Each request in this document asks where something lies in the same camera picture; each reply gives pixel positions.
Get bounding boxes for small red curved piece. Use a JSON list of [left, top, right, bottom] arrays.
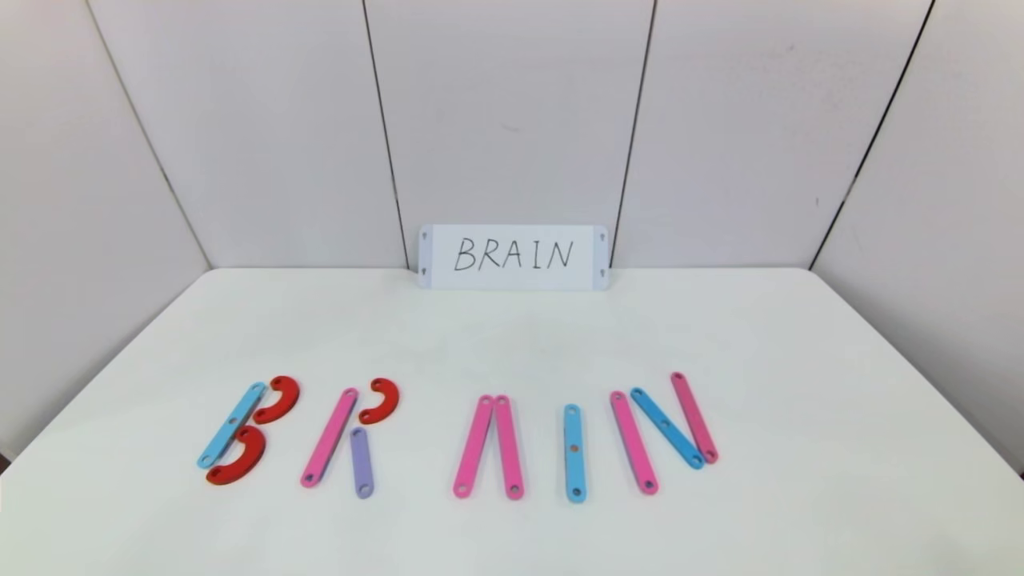
[[358, 378, 400, 426]]

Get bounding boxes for long pink bar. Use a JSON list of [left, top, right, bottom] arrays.
[[300, 387, 359, 489], [610, 390, 660, 496], [494, 395, 526, 502], [453, 394, 495, 500]]

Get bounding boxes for short blue bar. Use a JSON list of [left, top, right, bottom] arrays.
[[630, 387, 706, 470]]

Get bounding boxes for short pink bar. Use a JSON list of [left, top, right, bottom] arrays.
[[670, 372, 719, 465]]

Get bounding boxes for short purple bar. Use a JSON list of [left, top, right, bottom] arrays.
[[350, 426, 374, 500]]

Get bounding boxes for white BRAIN sign card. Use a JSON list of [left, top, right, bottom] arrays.
[[418, 225, 610, 290]]

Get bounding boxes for long light blue bar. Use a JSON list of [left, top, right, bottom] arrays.
[[196, 382, 267, 470], [563, 404, 588, 504]]

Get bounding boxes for medium red curved piece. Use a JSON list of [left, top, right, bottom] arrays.
[[253, 376, 301, 425]]

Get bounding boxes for large red curved piece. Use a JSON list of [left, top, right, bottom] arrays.
[[206, 425, 266, 486]]

